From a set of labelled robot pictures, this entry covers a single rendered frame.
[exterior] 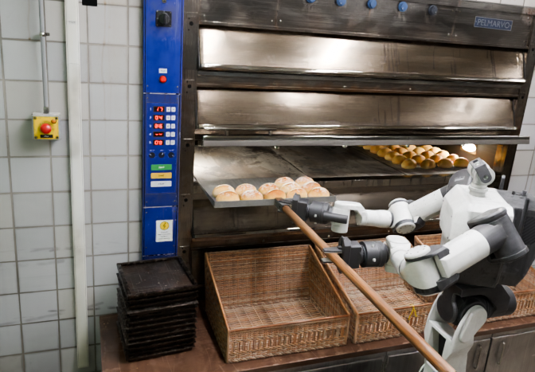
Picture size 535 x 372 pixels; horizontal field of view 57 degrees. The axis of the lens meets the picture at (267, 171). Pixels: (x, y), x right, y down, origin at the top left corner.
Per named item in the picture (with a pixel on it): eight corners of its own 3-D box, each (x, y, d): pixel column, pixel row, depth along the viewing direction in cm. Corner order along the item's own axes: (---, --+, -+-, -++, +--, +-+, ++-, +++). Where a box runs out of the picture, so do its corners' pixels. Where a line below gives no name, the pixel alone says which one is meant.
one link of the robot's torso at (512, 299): (490, 303, 197) (499, 264, 192) (515, 322, 186) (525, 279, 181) (431, 312, 188) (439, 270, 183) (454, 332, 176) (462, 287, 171)
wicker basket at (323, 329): (200, 302, 244) (202, 251, 237) (305, 290, 263) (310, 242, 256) (224, 366, 201) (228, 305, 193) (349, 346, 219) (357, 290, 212)
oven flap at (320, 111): (196, 129, 220) (195, 85, 221) (511, 131, 280) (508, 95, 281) (198, 128, 216) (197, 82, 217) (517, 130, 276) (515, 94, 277)
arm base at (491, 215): (485, 264, 159) (518, 248, 158) (498, 268, 146) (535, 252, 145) (462, 221, 160) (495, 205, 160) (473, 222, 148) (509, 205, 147)
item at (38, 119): (34, 136, 199) (33, 111, 197) (61, 136, 203) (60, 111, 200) (33, 140, 193) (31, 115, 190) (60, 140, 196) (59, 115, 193)
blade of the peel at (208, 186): (335, 201, 221) (336, 196, 221) (214, 208, 203) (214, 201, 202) (303, 177, 254) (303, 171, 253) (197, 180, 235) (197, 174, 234)
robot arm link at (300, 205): (294, 218, 211) (322, 223, 208) (288, 226, 202) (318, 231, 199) (296, 189, 207) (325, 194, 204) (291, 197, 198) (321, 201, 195)
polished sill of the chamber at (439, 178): (190, 189, 234) (190, 181, 233) (492, 178, 295) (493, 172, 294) (193, 193, 229) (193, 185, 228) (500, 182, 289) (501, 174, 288)
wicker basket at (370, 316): (307, 291, 263) (312, 242, 255) (397, 279, 283) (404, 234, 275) (353, 346, 220) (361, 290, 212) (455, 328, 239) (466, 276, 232)
